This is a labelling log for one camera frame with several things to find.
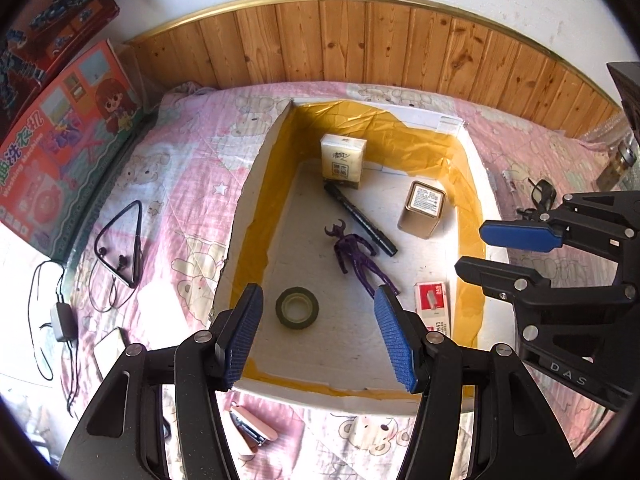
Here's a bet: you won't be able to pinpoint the white red staple box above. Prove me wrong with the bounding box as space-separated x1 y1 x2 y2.
414 282 451 337

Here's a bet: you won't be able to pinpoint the black safety glasses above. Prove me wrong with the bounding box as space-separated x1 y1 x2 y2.
516 179 556 220

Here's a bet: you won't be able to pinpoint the green tape roll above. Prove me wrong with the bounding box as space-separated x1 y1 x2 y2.
276 287 319 330

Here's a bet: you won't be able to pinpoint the purple toy figure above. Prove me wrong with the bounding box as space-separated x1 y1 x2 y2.
323 219 400 298

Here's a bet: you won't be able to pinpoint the gold tin can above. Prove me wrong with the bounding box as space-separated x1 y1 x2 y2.
398 181 446 240

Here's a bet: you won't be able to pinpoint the black marker pen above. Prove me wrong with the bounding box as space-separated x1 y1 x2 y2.
323 182 398 257

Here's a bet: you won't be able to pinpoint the cream tissue pack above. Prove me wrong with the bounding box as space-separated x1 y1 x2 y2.
320 133 367 188

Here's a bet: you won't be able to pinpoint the pink stapler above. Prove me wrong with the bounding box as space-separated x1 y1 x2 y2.
229 404 279 454

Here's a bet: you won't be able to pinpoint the black neckband earphones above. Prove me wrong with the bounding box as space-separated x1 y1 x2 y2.
88 200 143 313

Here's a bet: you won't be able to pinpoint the glass tea bottle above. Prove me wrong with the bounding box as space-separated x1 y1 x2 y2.
596 140 638 192

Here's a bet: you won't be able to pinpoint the bubble wrap sheet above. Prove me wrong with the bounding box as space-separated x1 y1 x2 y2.
577 112 632 155

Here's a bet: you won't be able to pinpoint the white cardboard box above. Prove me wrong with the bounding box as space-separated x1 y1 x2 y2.
214 99 515 414

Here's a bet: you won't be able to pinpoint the pink toy washing machine box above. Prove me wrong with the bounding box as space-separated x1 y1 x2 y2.
1 40 143 260

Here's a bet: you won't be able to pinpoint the red robot toy box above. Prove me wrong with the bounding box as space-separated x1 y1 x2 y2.
1 0 119 134

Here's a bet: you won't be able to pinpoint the black power adapter with cable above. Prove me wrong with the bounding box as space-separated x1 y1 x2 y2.
27 259 82 418

